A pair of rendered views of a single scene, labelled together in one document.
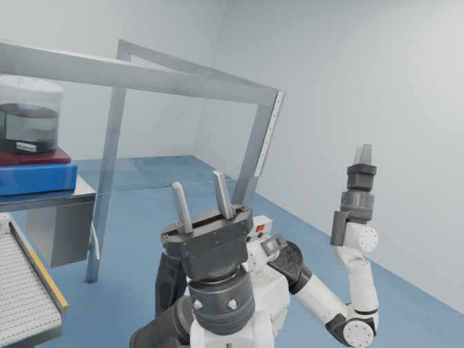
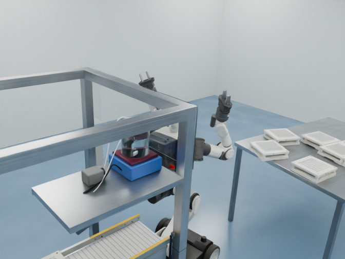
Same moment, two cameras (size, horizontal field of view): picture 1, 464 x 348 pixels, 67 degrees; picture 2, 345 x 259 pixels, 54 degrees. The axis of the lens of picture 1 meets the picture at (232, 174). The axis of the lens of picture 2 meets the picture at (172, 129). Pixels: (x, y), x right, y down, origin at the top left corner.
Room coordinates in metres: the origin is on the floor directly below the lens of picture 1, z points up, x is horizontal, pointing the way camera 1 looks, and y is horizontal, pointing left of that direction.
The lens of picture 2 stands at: (0.52, 2.10, 2.14)
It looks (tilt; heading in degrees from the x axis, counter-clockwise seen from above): 22 degrees down; 276
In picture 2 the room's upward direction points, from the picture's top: 3 degrees clockwise
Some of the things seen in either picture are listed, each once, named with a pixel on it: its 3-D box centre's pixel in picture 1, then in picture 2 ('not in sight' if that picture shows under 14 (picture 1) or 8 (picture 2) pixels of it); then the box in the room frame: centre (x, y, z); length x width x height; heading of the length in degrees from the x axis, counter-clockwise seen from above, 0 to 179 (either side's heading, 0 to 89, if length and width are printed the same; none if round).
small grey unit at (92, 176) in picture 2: not in sight; (94, 174); (1.04, 0.71, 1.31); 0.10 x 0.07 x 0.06; 50
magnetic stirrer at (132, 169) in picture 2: not in sight; (134, 160); (0.88, 0.55, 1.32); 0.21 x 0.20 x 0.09; 140
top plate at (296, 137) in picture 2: not in sight; (281, 134); (-0.20, -0.98, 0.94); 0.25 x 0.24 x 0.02; 112
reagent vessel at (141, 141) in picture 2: not in sight; (135, 135); (0.87, 0.55, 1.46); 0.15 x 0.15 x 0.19
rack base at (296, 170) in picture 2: not in sight; (312, 171); (-0.34, -0.37, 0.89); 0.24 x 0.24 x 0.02; 40
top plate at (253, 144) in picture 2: not in sight; (268, 147); (-0.03, -0.65, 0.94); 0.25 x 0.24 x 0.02; 113
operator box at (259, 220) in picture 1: (248, 247); (93, 153); (1.36, -0.15, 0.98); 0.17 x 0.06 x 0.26; 140
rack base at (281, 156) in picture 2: not in sight; (268, 152); (-0.03, -0.65, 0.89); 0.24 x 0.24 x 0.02; 23
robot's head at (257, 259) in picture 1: (255, 258); not in sight; (0.74, -0.11, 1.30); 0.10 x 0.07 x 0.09; 148
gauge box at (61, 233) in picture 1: (58, 217); not in sight; (0.93, 0.47, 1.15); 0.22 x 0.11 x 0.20; 50
